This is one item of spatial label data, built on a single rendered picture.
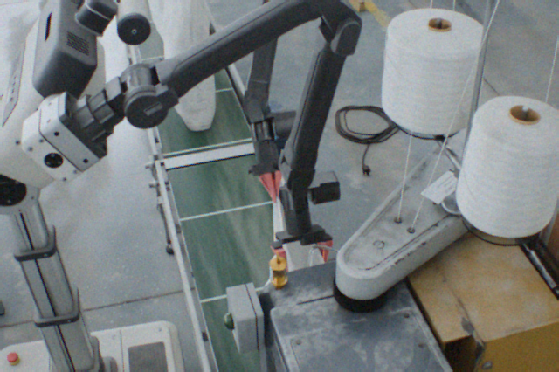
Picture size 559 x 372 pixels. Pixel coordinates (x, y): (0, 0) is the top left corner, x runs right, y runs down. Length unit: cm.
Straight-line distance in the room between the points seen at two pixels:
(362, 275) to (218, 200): 176
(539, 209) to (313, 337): 39
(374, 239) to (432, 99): 24
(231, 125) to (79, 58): 183
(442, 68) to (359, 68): 324
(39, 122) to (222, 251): 138
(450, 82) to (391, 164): 248
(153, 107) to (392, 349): 58
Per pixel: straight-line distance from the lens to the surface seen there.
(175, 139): 314
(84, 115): 130
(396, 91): 116
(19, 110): 149
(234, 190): 284
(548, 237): 128
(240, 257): 257
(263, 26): 126
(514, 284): 123
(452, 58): 110
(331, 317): 114
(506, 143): 93
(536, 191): 97
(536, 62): 465
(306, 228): 158
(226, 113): 327
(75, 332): 211
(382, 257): 112
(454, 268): 123
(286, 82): 419
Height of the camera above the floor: 221
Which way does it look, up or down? 40 degrees down
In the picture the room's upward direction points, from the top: 2 degrees counter-clockwise
